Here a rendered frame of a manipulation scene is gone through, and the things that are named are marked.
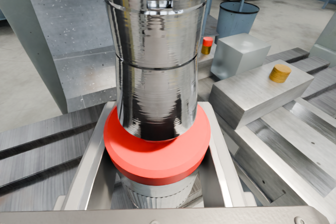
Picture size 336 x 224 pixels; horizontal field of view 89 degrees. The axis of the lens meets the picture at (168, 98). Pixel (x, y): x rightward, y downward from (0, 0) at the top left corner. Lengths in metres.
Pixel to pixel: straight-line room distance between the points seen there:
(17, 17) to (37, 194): 0.41
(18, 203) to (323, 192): 0.36
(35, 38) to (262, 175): 0.58
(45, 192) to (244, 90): 0.30
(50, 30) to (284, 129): 0.52
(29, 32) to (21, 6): 0.06
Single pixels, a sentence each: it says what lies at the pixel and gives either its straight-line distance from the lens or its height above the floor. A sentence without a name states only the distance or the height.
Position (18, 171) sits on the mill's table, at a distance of 0.35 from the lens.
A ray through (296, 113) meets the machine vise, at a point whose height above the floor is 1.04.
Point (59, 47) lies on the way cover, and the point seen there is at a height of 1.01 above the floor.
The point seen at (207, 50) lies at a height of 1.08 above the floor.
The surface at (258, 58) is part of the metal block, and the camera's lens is 0.30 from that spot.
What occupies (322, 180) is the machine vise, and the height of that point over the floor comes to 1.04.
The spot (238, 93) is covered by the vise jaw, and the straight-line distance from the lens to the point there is 0.24.
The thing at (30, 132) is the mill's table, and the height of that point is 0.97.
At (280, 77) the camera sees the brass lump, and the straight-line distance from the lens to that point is 0.28.
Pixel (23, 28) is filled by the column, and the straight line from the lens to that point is 0.58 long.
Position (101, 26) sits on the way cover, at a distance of 0.53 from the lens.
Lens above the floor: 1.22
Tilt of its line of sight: 43 degrees down
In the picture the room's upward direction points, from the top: 2 degrees clockwise
